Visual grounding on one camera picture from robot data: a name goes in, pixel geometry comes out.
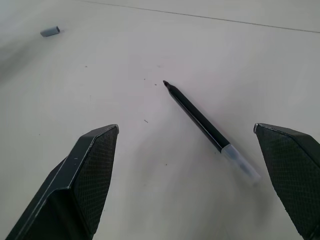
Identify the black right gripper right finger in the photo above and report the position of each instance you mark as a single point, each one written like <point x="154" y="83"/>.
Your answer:
<point x="295" y="170"/>

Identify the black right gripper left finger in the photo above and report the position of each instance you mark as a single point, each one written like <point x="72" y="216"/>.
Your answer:
<point x="75" y="185"/>

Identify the black pen with clear end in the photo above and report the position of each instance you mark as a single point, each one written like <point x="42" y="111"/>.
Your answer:
<point x="200" y="120"/>

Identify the grey pen cap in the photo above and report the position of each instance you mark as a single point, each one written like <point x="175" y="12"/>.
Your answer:
<point x="50" y="30"/>

